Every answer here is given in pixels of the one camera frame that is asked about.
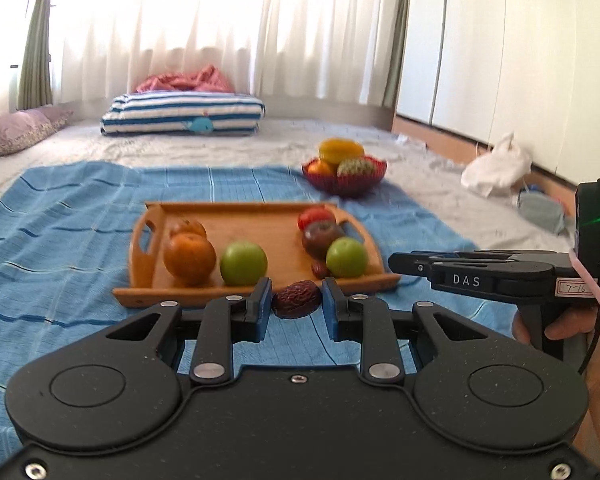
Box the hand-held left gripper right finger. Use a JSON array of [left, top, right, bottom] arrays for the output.
[[321, 276, 491, 386]]

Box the person's right hand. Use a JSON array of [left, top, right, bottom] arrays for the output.
[[511, 305, 600, 391]]

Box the pink crumpled cloth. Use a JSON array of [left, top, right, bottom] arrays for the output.
[[136, 64, 231, 94]]

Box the yellow starfruit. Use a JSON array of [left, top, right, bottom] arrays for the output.
[[319, 138, 365, 166]]

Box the grey bed sheet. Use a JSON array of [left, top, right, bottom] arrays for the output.
[[0, 117, 578, 261]]

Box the red glass bowl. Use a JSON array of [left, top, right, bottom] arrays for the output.
[[302, 156, 387, 198]]

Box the white wardrobe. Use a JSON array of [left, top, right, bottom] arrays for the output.
[[392, 0, 600, 186]]

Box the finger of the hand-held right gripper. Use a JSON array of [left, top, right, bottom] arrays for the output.
[[388, 250, 501, 293]]

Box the grey-blue cloth bag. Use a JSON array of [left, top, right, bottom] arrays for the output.
[[517, 191, 567, 235]]

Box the white plastic bag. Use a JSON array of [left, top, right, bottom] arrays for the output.
[[461, 132, 533, 198]]

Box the wooden tray with handles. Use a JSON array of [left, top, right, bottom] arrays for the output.
[[112, 201, 401, 308]]

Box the white sheer curtain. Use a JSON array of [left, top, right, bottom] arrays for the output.
[[0, 0, 411, 111]]

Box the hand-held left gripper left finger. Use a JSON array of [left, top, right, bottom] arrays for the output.
[[104, 276, 273, 386]]

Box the purple pillow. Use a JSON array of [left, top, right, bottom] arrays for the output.
[[0, 106, 74, 160]]

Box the striped whale pillow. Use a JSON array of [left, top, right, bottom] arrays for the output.
[[100, 91, 266, 137]]

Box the large green apple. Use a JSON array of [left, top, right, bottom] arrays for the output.
[[220, 241, 269, 287]]

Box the blue plaid blanket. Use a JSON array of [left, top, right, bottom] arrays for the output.
[[0, 161, 481, 466]]

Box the green curtain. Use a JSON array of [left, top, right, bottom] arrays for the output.
[[382, 0, 413, 108], [18, 0, 55, 111]]

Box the small green apple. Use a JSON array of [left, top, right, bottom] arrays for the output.
[[326, 237, 369, 278]]

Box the green custard apple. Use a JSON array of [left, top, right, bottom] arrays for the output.
[[337, 157, 375, 177]]

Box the dark red apple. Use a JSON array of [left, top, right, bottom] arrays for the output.
[[302, 221, 345, 261]]

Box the large brown date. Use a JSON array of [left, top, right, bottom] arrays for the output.
[[272, 280, 323, 319]]

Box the small orange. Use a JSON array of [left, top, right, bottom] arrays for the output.
[[306, 159, 338, 177]]

